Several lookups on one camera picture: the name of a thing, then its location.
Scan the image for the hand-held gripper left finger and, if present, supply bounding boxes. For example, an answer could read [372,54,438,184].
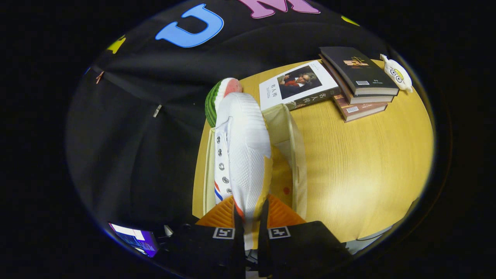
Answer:
[167,196,245,279]

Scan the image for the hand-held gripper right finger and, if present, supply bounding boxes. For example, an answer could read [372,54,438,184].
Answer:
[258,194,353,277]

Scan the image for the beige fabric storage box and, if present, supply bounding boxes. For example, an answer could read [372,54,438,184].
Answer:
[202,103,308,220]

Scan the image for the lit purple screen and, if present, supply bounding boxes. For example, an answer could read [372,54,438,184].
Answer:
[108,222,159,258]

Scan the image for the watermelon slice toy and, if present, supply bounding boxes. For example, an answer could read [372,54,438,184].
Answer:
[205,77,243,127]

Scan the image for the white portrait cover book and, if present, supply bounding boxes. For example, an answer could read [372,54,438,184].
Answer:
[259,60,341,112]

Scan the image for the reddish brown cover book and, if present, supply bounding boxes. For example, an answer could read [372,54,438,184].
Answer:
[332,95,388,123]

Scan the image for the dark brown cover book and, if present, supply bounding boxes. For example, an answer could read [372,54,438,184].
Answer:
[321,56,395,105]

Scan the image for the black cover book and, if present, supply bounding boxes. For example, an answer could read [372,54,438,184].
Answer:
[319,46,400,96]

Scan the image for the white plush toy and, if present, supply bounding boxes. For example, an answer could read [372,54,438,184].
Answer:
[380,53,413,93]

